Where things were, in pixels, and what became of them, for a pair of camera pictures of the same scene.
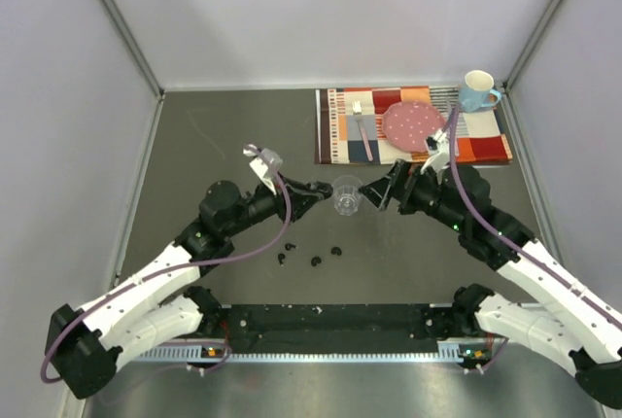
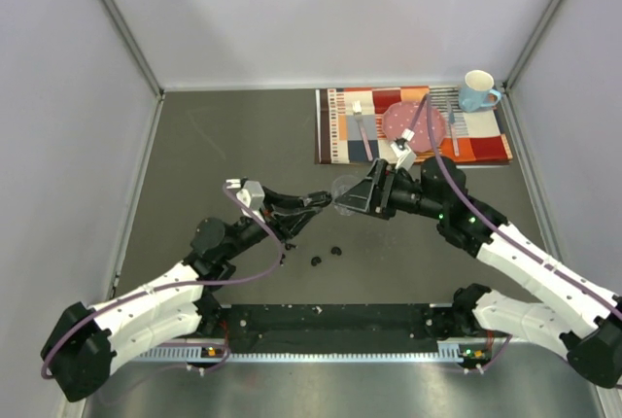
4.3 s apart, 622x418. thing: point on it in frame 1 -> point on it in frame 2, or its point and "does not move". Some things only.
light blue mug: [477, 94] does not move
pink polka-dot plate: [409, 123] does not move
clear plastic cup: [347, 191] does not move
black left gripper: [300, 202] -> [275, 203]
